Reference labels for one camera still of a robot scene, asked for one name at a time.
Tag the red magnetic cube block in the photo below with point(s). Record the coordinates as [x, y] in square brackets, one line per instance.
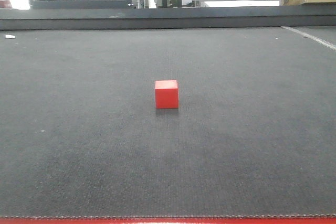
[166, 94]

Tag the dark grey table mat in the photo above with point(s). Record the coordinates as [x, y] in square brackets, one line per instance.
[254, 134]

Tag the white lab bench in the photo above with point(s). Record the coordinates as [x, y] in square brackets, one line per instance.
[234, 3]

